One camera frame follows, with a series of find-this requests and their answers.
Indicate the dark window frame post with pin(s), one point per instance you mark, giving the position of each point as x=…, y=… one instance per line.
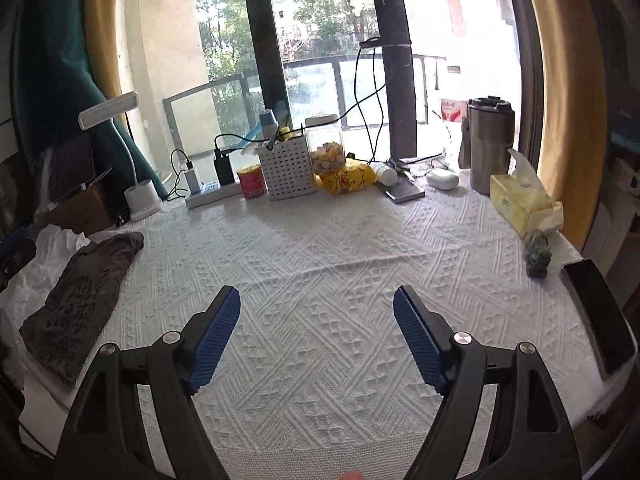
x=262, y=35
x=392, y=20

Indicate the balcony glass railing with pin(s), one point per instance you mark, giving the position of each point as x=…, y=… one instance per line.
x=200, y=120

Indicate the yellow curtain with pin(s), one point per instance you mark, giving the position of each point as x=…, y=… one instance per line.
x=565, y=85
x=102, y=35

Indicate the yellow tissue box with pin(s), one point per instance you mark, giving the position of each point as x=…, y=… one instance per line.
x=525, y=205

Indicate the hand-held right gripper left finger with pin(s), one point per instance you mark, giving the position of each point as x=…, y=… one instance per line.
x=215, y=340

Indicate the black phone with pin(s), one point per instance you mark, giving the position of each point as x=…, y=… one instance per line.
x=600, y=315

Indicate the white power strip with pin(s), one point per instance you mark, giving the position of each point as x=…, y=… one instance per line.
x=215, y=196

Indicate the yellow duck snack bag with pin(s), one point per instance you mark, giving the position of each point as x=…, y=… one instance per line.
x=345, y=180

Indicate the red can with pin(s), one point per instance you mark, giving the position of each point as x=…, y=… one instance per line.
x=252, y=185

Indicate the white textured tablecloth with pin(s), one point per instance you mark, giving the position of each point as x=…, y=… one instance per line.
x=325, y=260

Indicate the white charger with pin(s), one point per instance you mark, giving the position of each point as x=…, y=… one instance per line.
x=192, y=180

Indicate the white desk lamp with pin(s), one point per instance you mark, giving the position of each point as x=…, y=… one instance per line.
x=145, y=200

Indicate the white earbuds case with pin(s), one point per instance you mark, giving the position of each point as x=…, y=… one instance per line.
x=442, y=179

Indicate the dark grey t-shirt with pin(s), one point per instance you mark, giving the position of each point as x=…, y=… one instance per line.
x=75, y=305

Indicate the cardboard box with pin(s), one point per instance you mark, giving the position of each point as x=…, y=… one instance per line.
x=85, y=210

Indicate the dark tablet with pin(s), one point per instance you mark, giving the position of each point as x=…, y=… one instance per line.
x=65, y=170

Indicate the red and white carton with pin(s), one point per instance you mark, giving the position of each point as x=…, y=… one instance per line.
x=452, y=109

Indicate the teal curtain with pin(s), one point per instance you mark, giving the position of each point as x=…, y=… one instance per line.
x=55, y=60

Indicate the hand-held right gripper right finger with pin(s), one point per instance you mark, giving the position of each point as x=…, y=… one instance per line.
x=417, y=340

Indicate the clear snack jar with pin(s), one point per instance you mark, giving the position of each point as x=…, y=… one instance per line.
x=325, y=155

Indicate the steel tumbler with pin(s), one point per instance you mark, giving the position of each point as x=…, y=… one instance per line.
x=492, y=150

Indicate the black charger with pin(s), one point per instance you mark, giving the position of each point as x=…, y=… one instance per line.
x=224, y=170

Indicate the white perforated basket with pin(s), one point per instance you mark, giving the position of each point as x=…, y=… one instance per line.
x=287, y=170

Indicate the blue and white bottle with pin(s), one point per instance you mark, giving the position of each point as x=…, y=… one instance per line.
x=267, y=122

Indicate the green figurine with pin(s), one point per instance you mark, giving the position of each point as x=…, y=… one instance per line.
x=537, y=255

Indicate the white garment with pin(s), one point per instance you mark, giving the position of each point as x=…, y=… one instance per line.
x=45, y=250

